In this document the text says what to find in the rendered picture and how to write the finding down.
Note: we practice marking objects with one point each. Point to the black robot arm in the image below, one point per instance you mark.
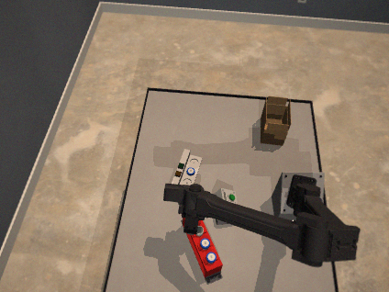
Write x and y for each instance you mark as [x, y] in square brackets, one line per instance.
[313, 243]

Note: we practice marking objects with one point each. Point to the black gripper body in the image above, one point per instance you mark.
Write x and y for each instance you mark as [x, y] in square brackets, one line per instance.
[180, 211]

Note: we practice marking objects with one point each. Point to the grey key housing with blue and green keys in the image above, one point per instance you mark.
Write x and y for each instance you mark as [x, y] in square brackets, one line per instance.
[227, 195]

